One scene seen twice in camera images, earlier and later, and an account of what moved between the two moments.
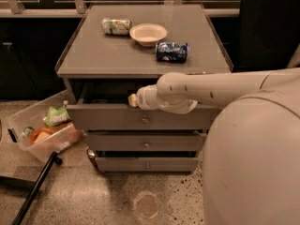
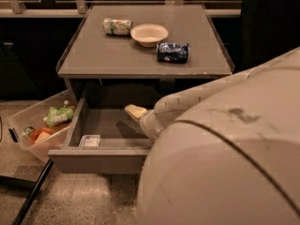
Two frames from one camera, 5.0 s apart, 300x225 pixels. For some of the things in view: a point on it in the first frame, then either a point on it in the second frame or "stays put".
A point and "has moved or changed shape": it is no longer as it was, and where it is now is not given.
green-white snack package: x=116 y=26 stays put
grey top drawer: x=125 y=116 has moved or changed shape
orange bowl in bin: x=38 y=134 stays put
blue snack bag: x=171 y=52 stays put
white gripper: x=142 y=99 -> x=146 y=122
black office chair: x=269 y=27 stays put
